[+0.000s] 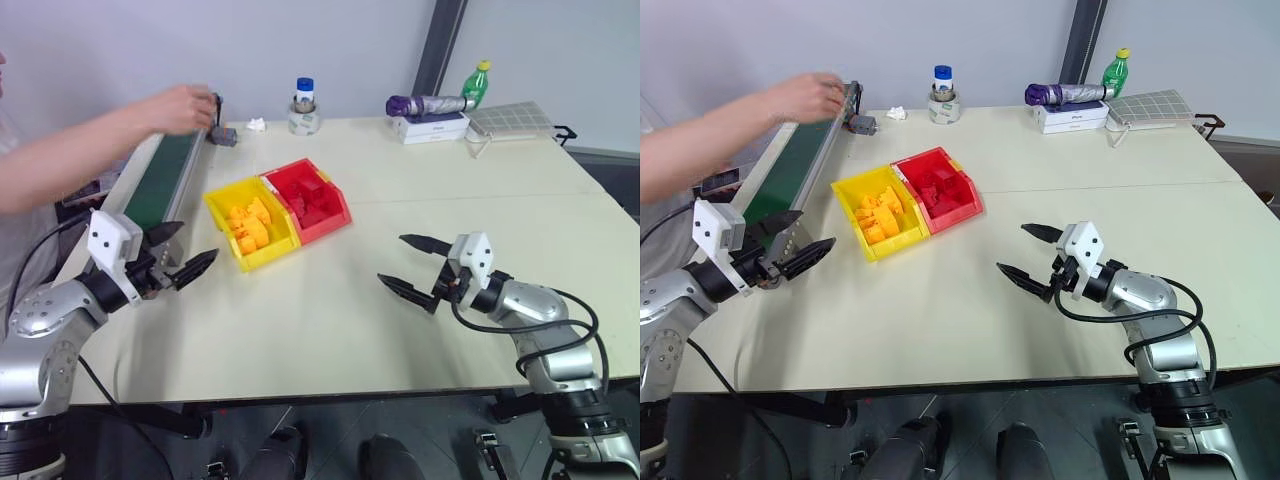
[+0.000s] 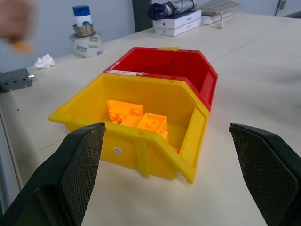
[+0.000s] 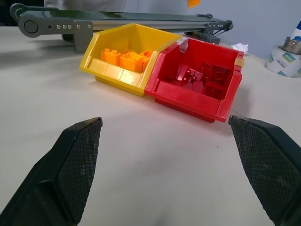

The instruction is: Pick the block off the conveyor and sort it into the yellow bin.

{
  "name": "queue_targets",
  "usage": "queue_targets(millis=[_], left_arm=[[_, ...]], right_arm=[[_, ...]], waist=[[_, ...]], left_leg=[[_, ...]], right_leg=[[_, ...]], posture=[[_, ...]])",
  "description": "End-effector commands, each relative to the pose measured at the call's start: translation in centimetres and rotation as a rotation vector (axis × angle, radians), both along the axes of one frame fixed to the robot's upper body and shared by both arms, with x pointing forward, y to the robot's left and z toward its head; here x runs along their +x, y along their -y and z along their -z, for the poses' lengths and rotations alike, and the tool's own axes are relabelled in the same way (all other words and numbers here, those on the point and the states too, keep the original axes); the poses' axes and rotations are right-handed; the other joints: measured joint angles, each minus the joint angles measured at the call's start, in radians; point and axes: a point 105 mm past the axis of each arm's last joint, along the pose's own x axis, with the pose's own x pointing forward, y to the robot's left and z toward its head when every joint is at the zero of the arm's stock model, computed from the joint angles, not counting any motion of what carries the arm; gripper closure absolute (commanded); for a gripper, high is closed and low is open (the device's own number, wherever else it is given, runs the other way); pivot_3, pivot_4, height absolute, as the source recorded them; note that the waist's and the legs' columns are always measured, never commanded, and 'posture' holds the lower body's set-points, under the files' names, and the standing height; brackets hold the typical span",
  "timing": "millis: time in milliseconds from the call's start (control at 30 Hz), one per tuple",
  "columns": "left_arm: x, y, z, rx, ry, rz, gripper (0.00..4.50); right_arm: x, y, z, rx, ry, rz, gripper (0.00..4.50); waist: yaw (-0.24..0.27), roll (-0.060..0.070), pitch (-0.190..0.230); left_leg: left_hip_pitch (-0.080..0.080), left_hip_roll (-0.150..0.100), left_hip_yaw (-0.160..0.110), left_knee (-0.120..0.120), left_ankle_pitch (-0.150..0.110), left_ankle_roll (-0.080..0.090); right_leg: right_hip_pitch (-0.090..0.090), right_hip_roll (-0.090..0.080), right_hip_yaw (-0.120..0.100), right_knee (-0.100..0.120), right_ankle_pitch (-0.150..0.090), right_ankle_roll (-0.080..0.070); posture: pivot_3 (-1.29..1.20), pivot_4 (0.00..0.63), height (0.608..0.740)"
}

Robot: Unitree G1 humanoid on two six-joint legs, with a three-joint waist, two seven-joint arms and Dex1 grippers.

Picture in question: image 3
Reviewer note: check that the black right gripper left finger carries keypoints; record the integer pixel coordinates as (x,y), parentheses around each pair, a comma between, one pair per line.
(70,169)

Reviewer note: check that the grey conveyor belt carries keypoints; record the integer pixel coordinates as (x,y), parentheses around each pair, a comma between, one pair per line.
(94,21)

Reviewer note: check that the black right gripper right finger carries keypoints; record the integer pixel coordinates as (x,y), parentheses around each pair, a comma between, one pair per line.
(265,160)

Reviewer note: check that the orange slanted building block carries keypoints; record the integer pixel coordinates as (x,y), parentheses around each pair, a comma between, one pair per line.
(146,55)

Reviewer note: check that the red flat building block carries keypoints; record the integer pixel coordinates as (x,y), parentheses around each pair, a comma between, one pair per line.
(187,75)

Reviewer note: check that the orange square building block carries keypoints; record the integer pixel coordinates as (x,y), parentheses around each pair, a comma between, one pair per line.
(130,61)

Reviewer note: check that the crumpled white tissue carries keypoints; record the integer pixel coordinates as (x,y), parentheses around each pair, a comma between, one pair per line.
(240,47)

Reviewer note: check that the orange sticky note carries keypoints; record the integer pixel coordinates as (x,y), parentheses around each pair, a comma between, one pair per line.
(193,3)

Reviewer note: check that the metal tape roll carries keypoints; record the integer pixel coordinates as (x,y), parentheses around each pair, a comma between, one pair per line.
(292,45)

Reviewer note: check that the red plastic storage bin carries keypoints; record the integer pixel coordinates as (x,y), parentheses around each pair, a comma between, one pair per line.
(188,94)

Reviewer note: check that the white blue bottle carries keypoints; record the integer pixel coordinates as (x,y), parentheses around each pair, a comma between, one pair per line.
(296,30)

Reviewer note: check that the dark red square building block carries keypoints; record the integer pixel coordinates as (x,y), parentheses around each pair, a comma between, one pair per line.
(217,76)

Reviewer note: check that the yellow plastic storage bin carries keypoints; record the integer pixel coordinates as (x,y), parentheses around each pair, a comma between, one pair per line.
(122,75)

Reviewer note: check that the orange studded building block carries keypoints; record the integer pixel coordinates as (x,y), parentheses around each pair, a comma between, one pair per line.
(110,56)

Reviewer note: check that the white adhesive tape roll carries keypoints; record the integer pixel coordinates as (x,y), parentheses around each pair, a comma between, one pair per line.
(283,61)

